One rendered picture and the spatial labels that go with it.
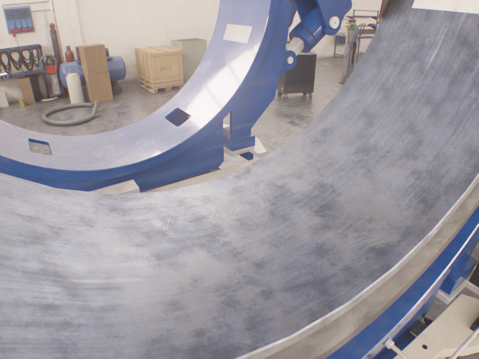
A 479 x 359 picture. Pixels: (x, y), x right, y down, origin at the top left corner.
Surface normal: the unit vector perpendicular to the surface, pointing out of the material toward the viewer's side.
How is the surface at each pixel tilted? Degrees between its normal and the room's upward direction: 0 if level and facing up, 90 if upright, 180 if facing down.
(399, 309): 20
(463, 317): 0
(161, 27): 90
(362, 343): 11
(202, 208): 5
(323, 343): 5
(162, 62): 90
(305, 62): 90
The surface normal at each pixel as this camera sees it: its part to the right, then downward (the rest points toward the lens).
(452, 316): 0.00, -0.87
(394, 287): -0.22, -0.77
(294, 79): 0.22, 0.47
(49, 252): 0.48, -0.87
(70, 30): 0.54, 0.41
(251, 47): -0.76, -0.12
